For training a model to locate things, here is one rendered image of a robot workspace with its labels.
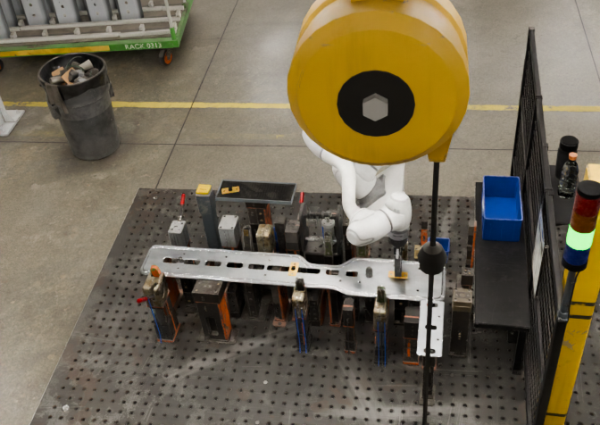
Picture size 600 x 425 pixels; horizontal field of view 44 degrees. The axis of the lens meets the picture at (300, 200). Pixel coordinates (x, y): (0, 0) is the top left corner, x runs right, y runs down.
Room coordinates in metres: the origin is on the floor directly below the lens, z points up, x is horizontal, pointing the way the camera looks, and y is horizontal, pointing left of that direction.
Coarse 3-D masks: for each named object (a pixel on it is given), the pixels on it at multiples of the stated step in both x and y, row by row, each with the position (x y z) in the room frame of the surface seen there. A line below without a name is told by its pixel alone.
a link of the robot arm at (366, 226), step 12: (324, 156) 2.60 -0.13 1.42; (336, 156) 2.57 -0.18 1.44; (348, 168) 2.49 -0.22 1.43; (348, 180) 2.42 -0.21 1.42; (348, 192) 2.35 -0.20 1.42; (348, 204) 2.28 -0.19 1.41; (348, 216) 2.24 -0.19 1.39; (360, 216) 2.18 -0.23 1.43; (372, 216) 2.18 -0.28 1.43; (384, 216) 2.18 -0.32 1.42; (348, 228) 2.15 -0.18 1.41; (360, 228) 2.13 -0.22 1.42; (372, 228) 2.13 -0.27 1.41; (384, 228) 2.14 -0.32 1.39; (348, 240) 2.13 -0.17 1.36; (360, 240) 2.10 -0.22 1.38; (372, 240) 2.11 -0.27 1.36
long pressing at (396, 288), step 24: (144, 264) 2.49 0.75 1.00; (168, 264) 2.47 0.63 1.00; (192, 264) 2.45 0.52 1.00; (264, 264) 2.40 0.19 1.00; (288, 264) 2.39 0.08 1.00; (312, 264) 2.37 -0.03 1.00; (360, 264) 2.34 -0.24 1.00; (384, 264) 2.32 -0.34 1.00; (408, 264) 2.31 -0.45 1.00; (336, 288) 2.21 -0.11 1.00; (360, 288) 2.20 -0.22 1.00; (408, 288) 2.17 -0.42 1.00
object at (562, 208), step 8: (544, 144) 2.36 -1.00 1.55; (552, 168) 2.35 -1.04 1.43; (552, 176) 2.30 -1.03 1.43; (552, 184) 2.25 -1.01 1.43; (552, 192) 2.07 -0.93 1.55; (560, 200) 2.15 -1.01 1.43; (568, 200) 2.15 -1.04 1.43; (560, 208) 2.11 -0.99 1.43; (568, 208) 2.10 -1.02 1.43; (560, 216) 2.06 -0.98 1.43; (568, 216) 2.06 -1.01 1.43; (560, 224) 2.05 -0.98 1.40; (568, 224) 2.01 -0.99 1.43
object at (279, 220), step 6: (276, 216) 2.61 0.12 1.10; (276, 222) 2.57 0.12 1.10; (282, 222) 2.57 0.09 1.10; (276, 228) 2.57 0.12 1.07; (282, 228) 2.56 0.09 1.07; (282, 234) 2.56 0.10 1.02; (282, 240) 2.57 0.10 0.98; (282, 246) 2.57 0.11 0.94; (282, 252) 2.57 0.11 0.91; (288, 270) 2.56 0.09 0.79
